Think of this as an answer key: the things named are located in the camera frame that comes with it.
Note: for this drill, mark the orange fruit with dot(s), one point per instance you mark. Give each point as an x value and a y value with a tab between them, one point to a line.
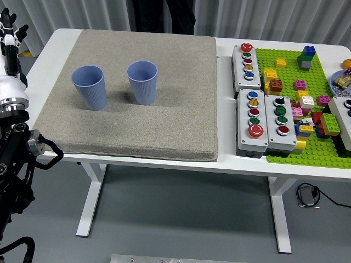
347	64

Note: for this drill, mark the grey toy brick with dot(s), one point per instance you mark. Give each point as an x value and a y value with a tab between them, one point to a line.
304	65

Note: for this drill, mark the large yellow toy brick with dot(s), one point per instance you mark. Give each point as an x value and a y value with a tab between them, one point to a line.
270	74

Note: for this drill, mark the red toy brick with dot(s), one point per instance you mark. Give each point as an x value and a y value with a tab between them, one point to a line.
316	117

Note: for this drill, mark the blue plate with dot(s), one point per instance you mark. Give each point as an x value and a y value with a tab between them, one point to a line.
335	79

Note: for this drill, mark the yellow rounded toy brick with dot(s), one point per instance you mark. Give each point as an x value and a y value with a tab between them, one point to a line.
300	143

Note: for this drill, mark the gold toy figure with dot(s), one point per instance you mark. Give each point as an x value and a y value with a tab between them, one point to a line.
344	81

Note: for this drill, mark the grey power adapter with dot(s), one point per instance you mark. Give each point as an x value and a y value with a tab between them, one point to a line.
307	195

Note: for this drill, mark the five-button grey control box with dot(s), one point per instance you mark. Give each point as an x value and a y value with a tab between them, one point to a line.
253	82

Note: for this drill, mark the dark green toy brick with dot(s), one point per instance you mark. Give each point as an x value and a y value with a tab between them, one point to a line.
305	58

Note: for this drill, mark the yellow black floor tape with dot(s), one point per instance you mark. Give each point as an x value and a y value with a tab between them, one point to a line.
26	54

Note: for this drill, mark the small yellow toy brick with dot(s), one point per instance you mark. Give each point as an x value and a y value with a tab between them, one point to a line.
281	63

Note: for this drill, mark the grey-brown fabric mat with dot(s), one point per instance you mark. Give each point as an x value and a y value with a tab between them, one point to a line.
164	123

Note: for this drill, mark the white table leg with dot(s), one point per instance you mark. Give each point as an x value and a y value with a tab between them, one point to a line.
281	213
91	197

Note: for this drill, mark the blue ribbed plastic cup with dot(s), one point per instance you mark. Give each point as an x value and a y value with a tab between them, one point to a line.
142	90
90	87

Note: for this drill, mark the blue and yellow brick stack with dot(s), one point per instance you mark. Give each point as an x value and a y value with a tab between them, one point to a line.
301	132

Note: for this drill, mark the green studded baseplate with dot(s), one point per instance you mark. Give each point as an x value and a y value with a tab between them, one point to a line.
292	54

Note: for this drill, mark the white control box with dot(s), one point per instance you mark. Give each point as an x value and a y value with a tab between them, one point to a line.
340	112

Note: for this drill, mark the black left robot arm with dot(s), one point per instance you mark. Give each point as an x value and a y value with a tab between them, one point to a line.
13	153

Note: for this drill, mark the brown toy brick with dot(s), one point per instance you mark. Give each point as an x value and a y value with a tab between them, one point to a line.
275	86

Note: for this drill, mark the white toy brick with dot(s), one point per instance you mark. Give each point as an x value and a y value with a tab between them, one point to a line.
307	102

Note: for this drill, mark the dark red small brick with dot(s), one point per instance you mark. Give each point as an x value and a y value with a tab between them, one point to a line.
294	103

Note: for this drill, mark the white pleated curtain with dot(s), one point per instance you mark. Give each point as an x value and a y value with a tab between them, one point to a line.
246	16

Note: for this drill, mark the person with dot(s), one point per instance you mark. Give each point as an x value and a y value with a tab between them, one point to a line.
150	16

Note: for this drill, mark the magenta toy brick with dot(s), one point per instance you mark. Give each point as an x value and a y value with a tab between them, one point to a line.
323	100

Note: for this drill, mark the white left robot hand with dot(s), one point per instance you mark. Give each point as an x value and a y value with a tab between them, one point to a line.
9	85

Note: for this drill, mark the blue toy brick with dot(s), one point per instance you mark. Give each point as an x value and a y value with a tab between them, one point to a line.
309	51

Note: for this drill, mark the light pink toy brick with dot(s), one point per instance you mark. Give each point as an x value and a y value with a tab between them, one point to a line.
297	112

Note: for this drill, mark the grey box black selector switch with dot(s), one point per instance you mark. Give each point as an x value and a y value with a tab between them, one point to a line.
288	139

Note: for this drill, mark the light green toy brick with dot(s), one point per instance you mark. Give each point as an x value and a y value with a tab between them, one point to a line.
330	123

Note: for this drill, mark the grey box large red button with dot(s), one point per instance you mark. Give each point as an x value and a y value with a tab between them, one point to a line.
245	139

